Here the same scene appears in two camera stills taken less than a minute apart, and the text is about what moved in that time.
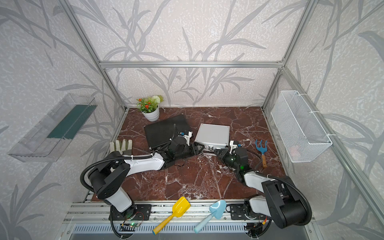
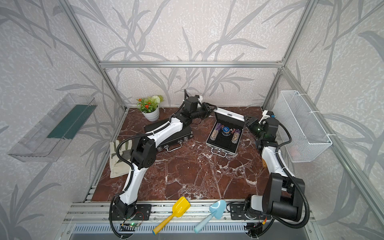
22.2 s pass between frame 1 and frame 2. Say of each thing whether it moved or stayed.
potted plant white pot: stayed
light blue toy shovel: stayed
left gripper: moved
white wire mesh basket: stayed
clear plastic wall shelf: stayed
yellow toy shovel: stayed
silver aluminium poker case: moved
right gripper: moved
